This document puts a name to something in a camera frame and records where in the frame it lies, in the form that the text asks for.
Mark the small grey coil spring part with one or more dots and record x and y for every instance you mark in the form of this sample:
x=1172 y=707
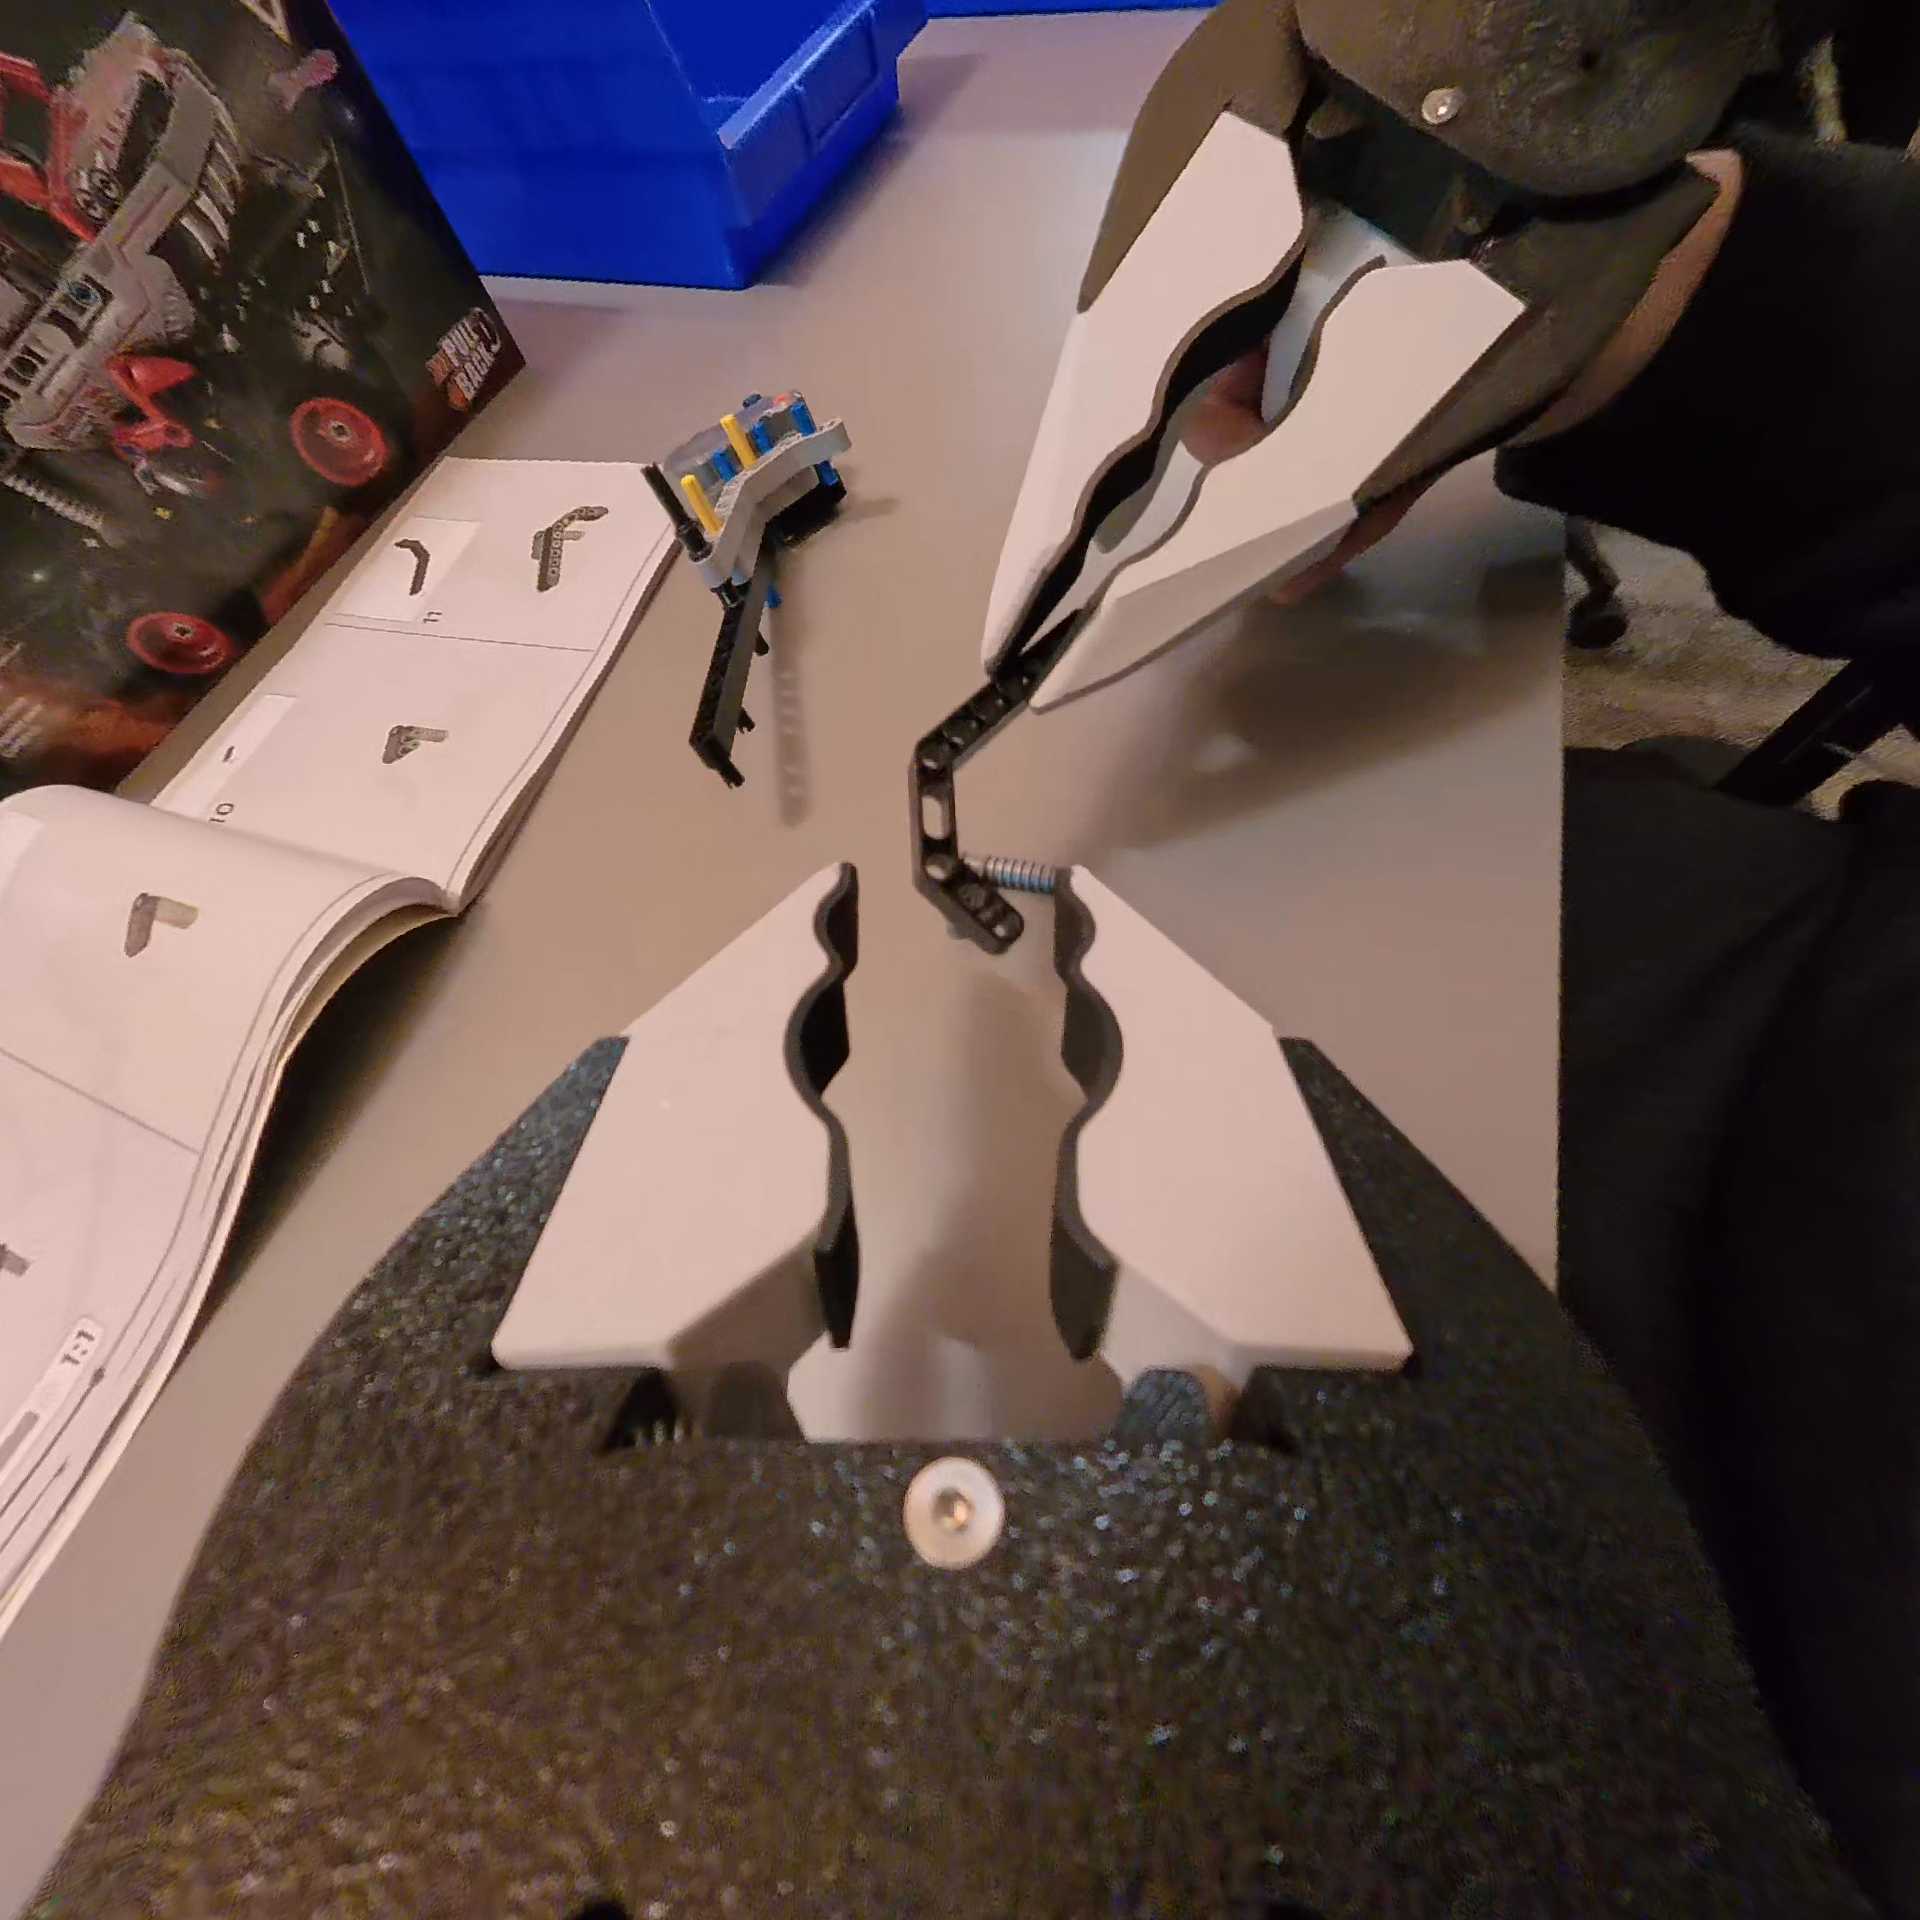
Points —
x=1019 y=872

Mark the person's right hand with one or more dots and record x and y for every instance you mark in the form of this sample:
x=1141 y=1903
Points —
x=1651 y=300

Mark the grey desk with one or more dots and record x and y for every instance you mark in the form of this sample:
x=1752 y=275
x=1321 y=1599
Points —
x=1348 y=900

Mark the black toy set box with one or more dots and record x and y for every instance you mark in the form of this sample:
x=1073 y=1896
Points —
x=224 y=375

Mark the black office chair base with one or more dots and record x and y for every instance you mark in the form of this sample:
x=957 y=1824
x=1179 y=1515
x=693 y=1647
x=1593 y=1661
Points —
x=1597 y=600

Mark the blue plastic bin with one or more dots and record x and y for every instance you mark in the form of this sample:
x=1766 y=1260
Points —
x=570 y=136
x=1080 y=4

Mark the person's black trousers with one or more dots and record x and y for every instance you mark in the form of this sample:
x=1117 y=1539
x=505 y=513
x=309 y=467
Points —
x=1723 y=1201

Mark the grey blue toy brick assembly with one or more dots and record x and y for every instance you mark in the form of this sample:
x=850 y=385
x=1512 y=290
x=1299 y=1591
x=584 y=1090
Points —
x=749 y=480

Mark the open white instruction booklet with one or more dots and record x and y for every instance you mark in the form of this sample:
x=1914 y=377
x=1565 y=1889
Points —
x=493 y=705

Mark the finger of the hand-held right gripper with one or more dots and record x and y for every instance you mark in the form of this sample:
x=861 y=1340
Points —
x=1348 y=404
x=1154 y=283

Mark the black angled toy beam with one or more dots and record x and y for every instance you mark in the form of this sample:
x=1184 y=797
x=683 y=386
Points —
x=933 y=809

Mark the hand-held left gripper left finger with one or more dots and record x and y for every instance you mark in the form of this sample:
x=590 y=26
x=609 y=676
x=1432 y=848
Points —
x=675 y=1201

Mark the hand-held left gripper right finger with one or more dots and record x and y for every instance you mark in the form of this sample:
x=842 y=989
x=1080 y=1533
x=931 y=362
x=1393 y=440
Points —
x=1229 y=1201

